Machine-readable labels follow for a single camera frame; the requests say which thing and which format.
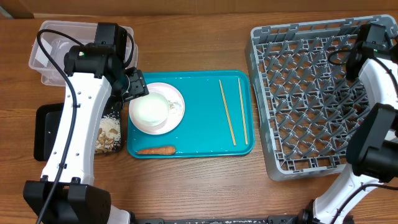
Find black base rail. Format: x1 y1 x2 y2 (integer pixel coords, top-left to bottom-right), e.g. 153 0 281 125
133 209 312 224

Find clear plastic waste bin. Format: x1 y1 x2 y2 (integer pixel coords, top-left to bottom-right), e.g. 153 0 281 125
29 21 138 87

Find white bowl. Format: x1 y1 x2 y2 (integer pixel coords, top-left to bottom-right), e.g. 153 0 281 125
131 92 170 127

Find rice and food scraps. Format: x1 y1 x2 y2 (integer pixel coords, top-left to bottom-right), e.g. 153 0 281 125
95 115 121 154

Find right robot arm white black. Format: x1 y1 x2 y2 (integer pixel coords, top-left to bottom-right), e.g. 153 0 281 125
294 23 397 224

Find orange carrot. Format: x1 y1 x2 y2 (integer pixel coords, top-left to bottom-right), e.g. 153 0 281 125
136 146 176 156

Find teal plastic serving tray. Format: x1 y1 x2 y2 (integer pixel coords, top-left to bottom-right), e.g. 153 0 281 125
126 70 254 158

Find black waste tray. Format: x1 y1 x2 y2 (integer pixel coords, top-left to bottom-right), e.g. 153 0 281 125
34 103 122 161

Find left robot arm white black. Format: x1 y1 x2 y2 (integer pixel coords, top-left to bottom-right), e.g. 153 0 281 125
23 22 149 223

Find grey plastic dishwasher rack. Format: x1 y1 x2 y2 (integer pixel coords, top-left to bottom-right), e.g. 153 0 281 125
246 15 397 180

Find wooden chopstick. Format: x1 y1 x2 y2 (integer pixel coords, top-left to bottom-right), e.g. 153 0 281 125
238 78 248 145
219 80 236 146

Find large white plate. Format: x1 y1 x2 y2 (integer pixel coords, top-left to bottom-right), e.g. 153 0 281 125
129 82 185 135

